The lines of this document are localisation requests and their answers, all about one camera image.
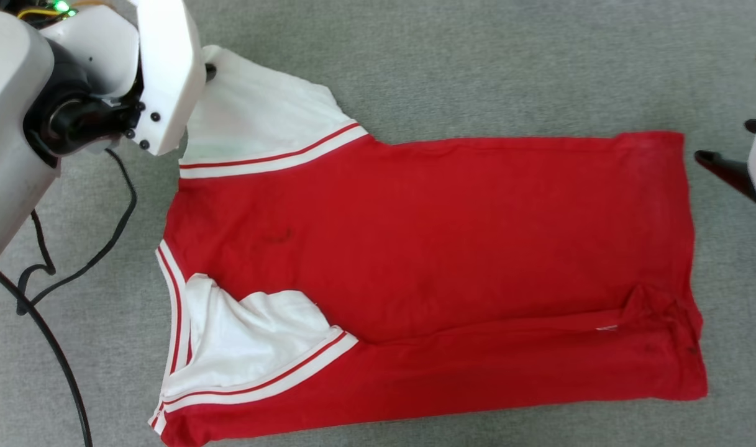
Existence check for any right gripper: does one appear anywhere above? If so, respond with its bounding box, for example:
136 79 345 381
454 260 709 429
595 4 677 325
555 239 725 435
694 34 756 205

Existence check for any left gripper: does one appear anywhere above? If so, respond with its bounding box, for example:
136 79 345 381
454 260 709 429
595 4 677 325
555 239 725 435
24 6 217 168

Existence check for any red and white shirt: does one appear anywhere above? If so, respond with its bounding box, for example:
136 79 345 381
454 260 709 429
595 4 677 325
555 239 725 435
148 45 709 447

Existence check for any thin black cable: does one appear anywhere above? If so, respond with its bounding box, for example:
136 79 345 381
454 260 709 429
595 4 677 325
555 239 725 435
16 148 137 316

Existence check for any black camera cable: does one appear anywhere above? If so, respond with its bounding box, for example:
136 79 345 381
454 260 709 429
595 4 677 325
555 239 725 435
0 255 94 447

